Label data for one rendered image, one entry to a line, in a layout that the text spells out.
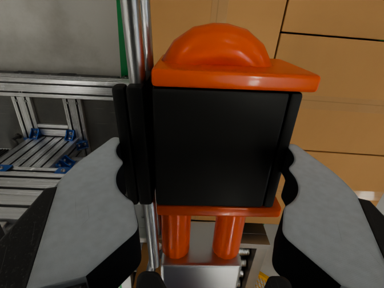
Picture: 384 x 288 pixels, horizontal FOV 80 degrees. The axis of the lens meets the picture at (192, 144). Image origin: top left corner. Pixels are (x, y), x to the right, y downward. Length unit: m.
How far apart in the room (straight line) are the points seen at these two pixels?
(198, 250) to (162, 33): 0.68
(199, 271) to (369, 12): 0.87
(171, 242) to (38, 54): 1.46
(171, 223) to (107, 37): 1.29
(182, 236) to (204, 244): 0.03
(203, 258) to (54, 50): 1.42
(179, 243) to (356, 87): 0.87
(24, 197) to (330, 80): 0.94
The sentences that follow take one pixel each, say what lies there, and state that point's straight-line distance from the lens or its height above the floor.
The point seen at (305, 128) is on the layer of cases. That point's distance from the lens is 0.95.
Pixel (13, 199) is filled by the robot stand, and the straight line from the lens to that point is 0.68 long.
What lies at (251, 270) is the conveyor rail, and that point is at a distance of 1.35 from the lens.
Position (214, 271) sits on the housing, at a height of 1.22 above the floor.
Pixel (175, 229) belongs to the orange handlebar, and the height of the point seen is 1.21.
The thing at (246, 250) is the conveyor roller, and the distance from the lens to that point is 1.31.
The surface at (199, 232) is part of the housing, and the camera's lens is 0.21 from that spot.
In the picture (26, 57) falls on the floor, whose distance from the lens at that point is 1.61.
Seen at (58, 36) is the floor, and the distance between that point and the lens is 1.50.
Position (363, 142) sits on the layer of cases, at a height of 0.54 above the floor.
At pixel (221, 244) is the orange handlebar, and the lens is 0.19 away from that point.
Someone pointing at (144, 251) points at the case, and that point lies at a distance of 1.14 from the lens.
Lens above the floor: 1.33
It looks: 62 degrees down
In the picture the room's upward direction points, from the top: 180 degrees counter-clockwise
